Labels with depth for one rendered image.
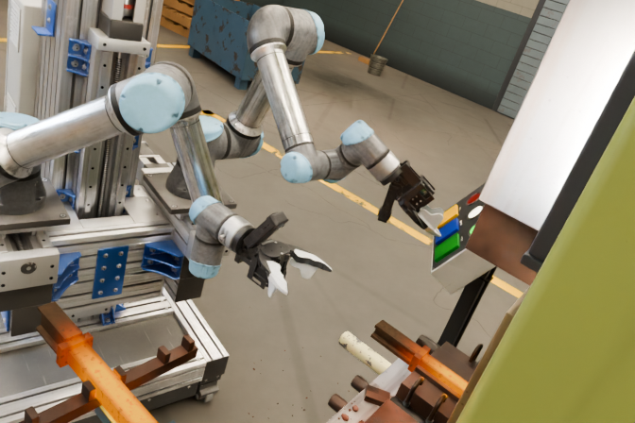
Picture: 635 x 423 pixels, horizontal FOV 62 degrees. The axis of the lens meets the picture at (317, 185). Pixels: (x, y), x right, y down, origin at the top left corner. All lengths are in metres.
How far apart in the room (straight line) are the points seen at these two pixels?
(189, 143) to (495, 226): 0.76
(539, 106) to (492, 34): 8.52
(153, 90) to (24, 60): 0.77
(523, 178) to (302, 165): 0.65
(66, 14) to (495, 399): 1.37
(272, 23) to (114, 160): 0.62
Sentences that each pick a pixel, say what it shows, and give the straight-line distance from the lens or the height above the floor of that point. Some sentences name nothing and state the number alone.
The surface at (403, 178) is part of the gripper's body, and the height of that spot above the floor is 1.15.
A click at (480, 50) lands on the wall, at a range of 9.27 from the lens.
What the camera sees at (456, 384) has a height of 1.01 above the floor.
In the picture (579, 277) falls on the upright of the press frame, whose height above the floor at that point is 1.48.
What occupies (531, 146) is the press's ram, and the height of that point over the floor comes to 1.46.
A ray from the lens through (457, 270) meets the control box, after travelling 1.38.
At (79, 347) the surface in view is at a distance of 0.86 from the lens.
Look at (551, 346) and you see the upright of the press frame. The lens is 0.37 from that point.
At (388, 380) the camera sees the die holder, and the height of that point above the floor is 0.91.
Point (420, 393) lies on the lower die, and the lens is 0.97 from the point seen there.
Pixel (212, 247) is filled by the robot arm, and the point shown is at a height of 0.92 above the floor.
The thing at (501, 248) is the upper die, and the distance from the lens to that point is 0.81.
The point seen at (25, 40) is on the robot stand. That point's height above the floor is 1.13.
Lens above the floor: 1.61
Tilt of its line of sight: 24 degrees down
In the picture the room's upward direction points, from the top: 17 degrees clockwise
